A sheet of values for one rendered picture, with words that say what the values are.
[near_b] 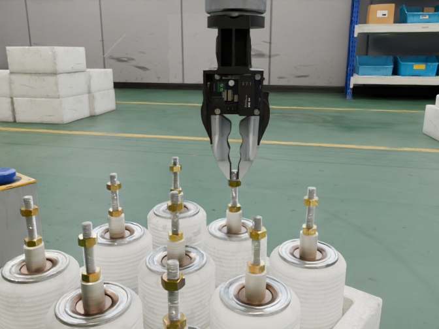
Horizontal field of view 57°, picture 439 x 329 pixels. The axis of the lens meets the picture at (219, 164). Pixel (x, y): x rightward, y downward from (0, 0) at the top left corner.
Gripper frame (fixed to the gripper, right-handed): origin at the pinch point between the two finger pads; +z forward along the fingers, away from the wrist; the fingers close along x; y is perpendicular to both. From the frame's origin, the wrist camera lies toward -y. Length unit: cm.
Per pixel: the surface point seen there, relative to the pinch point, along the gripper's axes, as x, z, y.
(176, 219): -6.4, 3.4, 10.7
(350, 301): 16.2, 16.7, 5.5
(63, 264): -19.8, 8.9, 13.0
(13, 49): -169, -18, -231
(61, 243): -49, 34, -42
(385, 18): 137, -52, -412
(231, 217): -0.3, 6.8, 1.7
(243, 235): 1.5, 8.8, 3.1
